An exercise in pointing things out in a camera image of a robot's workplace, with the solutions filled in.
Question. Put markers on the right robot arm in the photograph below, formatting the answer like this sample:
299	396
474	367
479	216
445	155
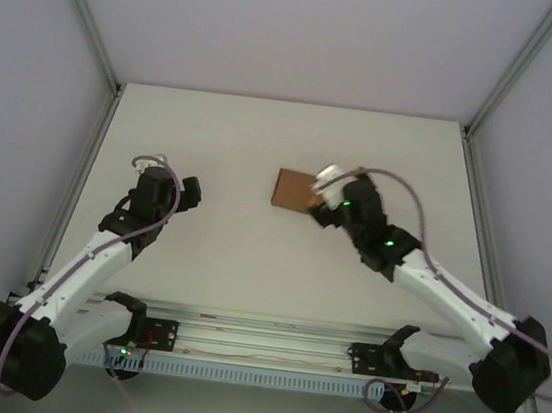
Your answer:
446	293

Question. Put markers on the aluminium frame post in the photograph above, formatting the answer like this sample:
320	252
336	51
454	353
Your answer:
517	65
85	12

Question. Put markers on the aluminium table side rail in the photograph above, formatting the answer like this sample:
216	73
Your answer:
88	153
477	191

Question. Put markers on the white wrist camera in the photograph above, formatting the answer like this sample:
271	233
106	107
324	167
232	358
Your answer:
329	180
150	161

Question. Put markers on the brown cardboard paper box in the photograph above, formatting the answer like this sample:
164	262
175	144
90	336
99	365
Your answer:
293	188

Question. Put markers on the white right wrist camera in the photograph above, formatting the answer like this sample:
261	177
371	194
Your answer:
329	180

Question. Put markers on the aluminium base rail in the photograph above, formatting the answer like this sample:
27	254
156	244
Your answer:
259	340

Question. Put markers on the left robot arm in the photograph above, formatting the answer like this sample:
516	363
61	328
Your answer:
82	268

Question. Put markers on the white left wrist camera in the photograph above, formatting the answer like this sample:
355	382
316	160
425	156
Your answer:
150	161

